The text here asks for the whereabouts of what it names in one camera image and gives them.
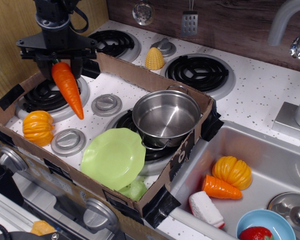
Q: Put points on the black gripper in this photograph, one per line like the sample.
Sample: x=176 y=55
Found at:
x=49 y=45

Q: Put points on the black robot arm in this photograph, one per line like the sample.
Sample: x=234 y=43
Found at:
x=56 y=15

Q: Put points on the light green plastic plate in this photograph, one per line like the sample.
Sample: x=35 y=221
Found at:
x=114 y=158

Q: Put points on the green toy vegetable under plate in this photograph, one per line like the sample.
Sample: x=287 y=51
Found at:
x=134 y=191

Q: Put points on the orange toy carrot piece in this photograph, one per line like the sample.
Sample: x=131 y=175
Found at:
x=220 y=189

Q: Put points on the front left black burner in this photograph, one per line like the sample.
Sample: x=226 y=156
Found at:
x=44 y=97

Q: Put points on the black burner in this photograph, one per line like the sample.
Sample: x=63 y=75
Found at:
x=205 y=73
x=44 y=97
x=118 y=44
x=155 y=160

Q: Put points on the back left black burner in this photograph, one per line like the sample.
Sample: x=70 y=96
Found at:
x=118 y=44

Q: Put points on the silver stove knob upper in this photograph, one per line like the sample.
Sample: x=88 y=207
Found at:
x=106 y=105

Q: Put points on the silver stove knob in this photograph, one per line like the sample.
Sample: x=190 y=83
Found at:
x=166 y=47
x=106 y=105
x=68 y=142

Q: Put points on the orange toy pumpkin in fence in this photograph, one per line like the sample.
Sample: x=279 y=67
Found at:
x=37 y=127

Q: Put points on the silver stove knob lower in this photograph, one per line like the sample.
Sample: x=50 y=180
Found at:
x=68 y=142

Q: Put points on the yellow toy corn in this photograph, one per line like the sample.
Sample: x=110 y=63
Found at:
x=154 y=59

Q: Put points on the hanging metal strainer ladle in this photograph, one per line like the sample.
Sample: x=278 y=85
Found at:
x=143 y=12

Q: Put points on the silver front panel knob left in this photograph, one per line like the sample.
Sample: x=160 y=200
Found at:
x=12 y=160

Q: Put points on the silver panel knob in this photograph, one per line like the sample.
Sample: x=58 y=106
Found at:
x=12 y=160
x=98 y=216

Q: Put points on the silver stove knob back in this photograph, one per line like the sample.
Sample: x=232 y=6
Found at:
x=166 y=47

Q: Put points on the stainless steel pot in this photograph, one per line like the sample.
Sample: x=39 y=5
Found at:
x=164 y=118

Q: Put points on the hanging metal spatula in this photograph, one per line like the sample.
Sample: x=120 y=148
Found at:
x=189 y=21

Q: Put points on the front right black burner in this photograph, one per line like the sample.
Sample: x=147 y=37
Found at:
x=155 y=160

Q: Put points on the back right black burner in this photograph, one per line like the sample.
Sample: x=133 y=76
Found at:
x=205 y=73

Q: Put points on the silver front panel knob right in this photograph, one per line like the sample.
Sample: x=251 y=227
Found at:
x=98 y=216

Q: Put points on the orange toy pumpkin in sink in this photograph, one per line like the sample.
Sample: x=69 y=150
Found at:
x=233 y=171

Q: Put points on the white red toy cheese wedge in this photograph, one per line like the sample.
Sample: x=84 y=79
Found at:
x=203 y=208

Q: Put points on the silver faucet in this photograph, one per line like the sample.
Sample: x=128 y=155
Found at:
x=287 y=121

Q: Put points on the silver sink basin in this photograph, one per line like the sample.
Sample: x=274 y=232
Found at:
x=275 y=166

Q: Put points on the red toy strawberry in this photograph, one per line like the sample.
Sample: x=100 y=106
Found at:
x=256 y=233

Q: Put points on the light blue bowl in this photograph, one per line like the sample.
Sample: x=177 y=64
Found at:
x=270 y=224

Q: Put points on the silver sink drain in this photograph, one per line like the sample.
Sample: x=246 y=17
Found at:
x=288 y=206

